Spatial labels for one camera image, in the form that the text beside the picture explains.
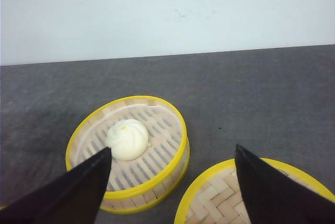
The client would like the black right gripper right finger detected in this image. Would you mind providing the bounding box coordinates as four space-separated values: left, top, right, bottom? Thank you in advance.
234 144 334 223

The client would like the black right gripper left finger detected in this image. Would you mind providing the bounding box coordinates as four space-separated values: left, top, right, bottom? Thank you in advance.
1 148 112 223

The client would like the woven bamboo steamer lid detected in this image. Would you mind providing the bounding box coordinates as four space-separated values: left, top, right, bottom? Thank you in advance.
174 158 335 224

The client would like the bamboo steamer basket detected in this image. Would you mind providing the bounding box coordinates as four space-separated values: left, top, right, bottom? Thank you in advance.
65 95 189 214

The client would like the white swirl bun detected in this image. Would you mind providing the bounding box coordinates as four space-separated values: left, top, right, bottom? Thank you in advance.
105 119 149 161

